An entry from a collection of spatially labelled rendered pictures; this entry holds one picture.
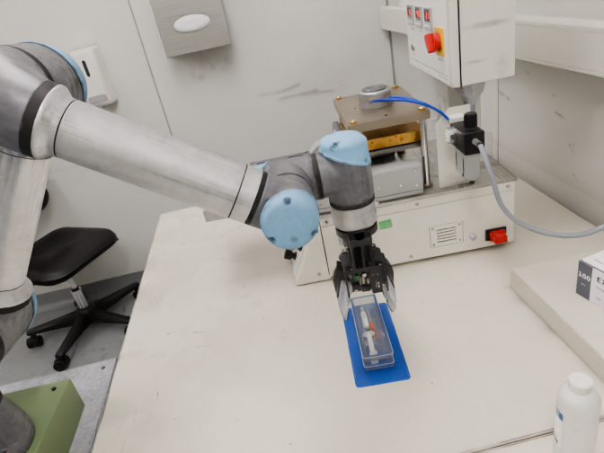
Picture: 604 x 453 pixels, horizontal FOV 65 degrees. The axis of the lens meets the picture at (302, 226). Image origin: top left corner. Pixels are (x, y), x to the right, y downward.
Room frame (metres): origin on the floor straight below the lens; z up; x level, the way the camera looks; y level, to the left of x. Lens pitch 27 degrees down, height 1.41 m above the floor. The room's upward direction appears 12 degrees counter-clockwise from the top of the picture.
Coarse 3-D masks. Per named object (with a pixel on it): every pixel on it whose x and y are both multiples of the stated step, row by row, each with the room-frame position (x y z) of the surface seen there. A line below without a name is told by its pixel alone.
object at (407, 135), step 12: (360, 132) 1.10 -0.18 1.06; (372, 132) 1.08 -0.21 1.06; (384, 132) 1.07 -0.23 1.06; (396, 132) 1.05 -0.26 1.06; (408, 132) 1.03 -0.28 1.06; (372, 144) 1.04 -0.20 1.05; (384, 144) 1.03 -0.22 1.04; (396, 144) 1.03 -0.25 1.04; (408, 144) 1.04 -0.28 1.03; (420, 144) 1.03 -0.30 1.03
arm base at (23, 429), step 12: (0, 396) 0.59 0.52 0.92; (0, 408) 0.58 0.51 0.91; (12, 408) 0.60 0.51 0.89; (0, 420) 0.56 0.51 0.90; (12, 420) 0.58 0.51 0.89; (24, 420) 0.59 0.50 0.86; (0, 432) 0.55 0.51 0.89; (12, 432) 0.56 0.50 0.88; (24, 432) 0.57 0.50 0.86; (0, 444) 0.55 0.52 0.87; (12, 444) 0.55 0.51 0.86; (24, 444) 0.56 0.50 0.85
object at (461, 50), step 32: (416, 0) 1.18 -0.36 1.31; (448, 0) 0.97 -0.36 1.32; (480, 0) 0.97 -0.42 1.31; (512, 0) 0.96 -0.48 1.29; (416, 32) 1.20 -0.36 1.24; (448, 32) 0.97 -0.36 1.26; (480, 32) 0.97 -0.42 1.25; (512, 32) 0.96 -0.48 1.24; (416, 64) 1.22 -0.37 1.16; (448, 64) 0.98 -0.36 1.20; (480, 64) 0.97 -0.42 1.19; (512, 64) 0.96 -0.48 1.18; (448, 96) 1.08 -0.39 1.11; (480, 128) 1.08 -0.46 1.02; (448, 160) 0.98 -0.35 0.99; (480, 160) 1.08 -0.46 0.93
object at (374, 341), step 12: (360, 300) 0.81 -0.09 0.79; (372, 300) 0.80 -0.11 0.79; (360, 312) 0.77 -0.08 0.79; (372, 312) 0.77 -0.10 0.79; (360, 324) 0.74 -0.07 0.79; (372, 324) 0.73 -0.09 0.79; (384, 324) 0.72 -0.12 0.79; (360, 336) 0.70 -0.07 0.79; (372, 336) 0.70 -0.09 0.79; (384, 336) 0.69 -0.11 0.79; (372, 348) 0.67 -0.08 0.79; (384, 348) 0.66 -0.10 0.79
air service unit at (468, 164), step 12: (456, 120) 0.95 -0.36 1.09; (468, 120) 0.87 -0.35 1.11; (456, 132) 0.91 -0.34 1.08; (468, 132) 0.87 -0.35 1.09; (480, 132) 0.86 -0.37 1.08; (456, 144) 0.91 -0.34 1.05; (468, 144) 0.86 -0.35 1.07; (456, 156) 0.93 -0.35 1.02; (468, 156) 0.87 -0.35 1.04; (468, 168) 0.87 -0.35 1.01; (468, 180) 0.88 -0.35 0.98
